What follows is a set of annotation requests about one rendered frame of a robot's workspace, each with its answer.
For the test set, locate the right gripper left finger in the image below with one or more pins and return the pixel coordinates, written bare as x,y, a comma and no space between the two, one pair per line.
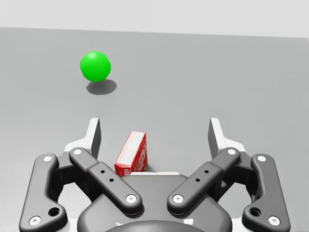
106,177

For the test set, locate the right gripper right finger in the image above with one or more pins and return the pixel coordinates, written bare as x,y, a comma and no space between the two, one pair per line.
201,178

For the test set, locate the red and white carton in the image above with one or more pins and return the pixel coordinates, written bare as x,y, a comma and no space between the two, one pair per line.
131,154

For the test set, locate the green ball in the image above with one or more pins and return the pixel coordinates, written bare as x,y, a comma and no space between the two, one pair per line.
95,66

